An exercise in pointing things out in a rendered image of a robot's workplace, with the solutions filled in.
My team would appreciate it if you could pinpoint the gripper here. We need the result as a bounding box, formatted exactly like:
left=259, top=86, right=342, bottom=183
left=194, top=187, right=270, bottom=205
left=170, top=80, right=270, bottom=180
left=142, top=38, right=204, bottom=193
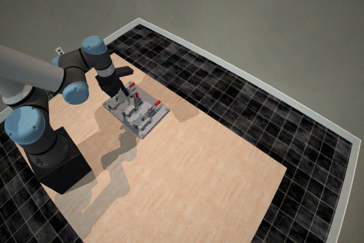
left=95, top=70, right=130, bottom=104

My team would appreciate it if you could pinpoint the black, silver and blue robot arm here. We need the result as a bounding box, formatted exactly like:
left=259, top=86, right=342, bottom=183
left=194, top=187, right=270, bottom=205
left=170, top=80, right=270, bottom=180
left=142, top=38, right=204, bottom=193
left=0, top=36, right=134, bottom=168

